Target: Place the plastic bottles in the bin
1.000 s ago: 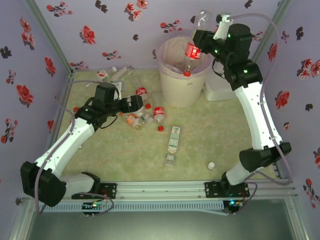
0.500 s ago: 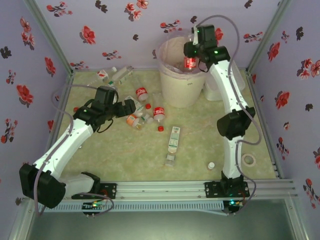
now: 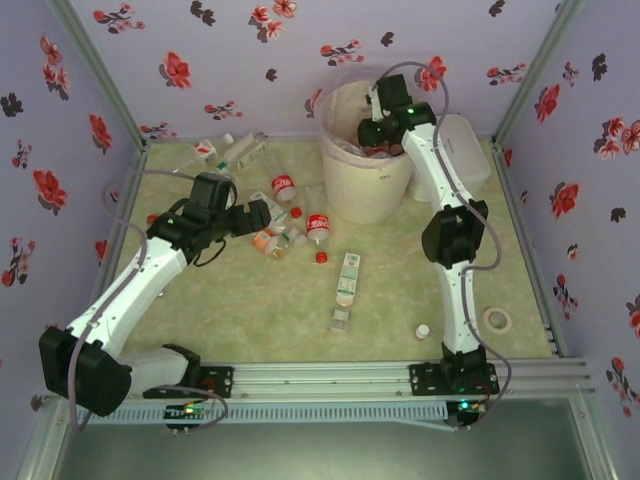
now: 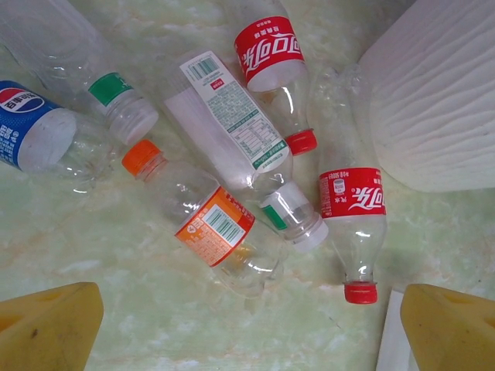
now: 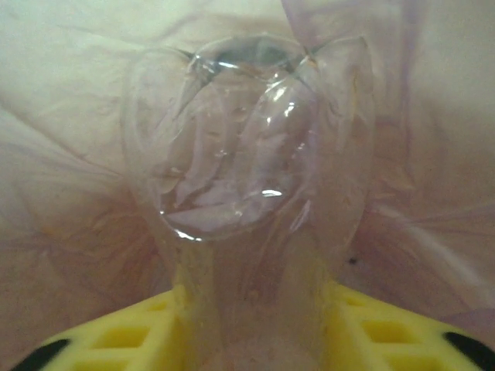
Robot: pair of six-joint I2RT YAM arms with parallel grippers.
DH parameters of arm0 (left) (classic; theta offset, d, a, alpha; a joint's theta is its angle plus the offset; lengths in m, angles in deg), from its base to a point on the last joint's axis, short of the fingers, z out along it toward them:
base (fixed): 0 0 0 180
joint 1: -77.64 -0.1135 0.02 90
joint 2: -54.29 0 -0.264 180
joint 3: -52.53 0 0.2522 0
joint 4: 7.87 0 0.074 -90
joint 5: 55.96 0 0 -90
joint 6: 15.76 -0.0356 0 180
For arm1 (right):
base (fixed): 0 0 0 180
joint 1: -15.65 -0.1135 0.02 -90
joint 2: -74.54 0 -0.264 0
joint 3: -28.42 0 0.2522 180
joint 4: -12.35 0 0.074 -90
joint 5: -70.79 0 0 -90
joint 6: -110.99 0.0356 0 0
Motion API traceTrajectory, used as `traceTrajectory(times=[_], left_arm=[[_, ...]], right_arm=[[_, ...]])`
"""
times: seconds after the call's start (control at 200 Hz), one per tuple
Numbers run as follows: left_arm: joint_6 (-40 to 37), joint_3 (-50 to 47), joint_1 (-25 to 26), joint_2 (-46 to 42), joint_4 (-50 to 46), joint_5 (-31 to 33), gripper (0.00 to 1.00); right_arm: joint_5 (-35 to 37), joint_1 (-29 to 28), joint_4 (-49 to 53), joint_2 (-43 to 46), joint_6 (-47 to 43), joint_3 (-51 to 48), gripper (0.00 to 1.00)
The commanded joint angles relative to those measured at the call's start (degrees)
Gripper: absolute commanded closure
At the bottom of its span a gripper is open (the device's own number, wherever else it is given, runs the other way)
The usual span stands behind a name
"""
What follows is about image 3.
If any clear bottle orange label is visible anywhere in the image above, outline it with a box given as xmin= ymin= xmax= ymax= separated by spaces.
xmin=251 ymin=228 xmax=290 ymax=262

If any clear bottle red white label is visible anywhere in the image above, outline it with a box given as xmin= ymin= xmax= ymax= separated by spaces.
xmin=173 ymin=139 xmax=219 ymax=175

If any clear cola bottle red label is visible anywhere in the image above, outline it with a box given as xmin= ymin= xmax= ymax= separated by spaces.
xmin=267 ymin=149 xmax=305 ymax=221
xmin=302 ymin=183 xmax=332 ymax=250

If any clear plastic bin liner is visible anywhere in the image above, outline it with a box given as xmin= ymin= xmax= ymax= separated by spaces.
xmin=318 ymin=79 xmax=419 ymax=161

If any cream plastic waste bin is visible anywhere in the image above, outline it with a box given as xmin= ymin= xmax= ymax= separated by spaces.
xmin=319 ymin=82 xmax=417 ymax=226

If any white lidded plastic container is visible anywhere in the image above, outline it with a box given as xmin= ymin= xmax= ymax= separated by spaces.
xmin=409 ymin=113 xmax=492 ymax=204

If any clear bottle white green label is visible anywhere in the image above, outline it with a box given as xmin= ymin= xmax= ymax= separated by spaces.
xmin=248 ymin=191 xmax=309 ymax=250

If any circuit board green light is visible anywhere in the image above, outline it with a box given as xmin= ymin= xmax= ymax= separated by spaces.
xmin=163 ymin=402 xmax=214 ymax=435
xmin=447 ymin=397 xmax=491 ymax=431

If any beige tape roll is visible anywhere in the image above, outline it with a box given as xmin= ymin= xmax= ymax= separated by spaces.
xmin=482 ymin=306 xmax=515 ymax=336

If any grey right arm cable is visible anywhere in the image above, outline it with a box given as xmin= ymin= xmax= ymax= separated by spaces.
xmin=374 ymin=60 xmax=514 ymax=431

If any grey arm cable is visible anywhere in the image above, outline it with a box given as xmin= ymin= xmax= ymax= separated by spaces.
xmin=374 ymin=60 xmax=514 ymax=431
xmin=68 ymin=167 xmax=230 ymax=434

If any grey left arm cable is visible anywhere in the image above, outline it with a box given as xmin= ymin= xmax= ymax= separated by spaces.
xmin=68 ymin=167 xmax=230 ymax=434

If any aluminium frame rail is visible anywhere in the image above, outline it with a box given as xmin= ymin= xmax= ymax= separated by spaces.
xmin=17 ymin=394 xmax=71 ymax=480
xmin=492 ymin=142 xmax=569 ymax=357
xmin=582 ymin=389 xmax=624 ymax=480
xmin=88 ymin=144 xmax=150 ymax=326

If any aluminium frame post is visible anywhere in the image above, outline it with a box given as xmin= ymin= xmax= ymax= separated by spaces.
xmin=45 ymin=0 xmax=150 ymax=147
xmin=492 ymin=0 xmax=585 ymax=146

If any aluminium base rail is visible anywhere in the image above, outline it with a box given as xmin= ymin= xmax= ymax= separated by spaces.
xmin=199 ymin=357 xmax=591 ymax=401

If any white slotted cable duct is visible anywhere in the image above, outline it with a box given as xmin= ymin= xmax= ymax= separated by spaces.
xmin=107 ymin=399 xmax=449 ymax=425

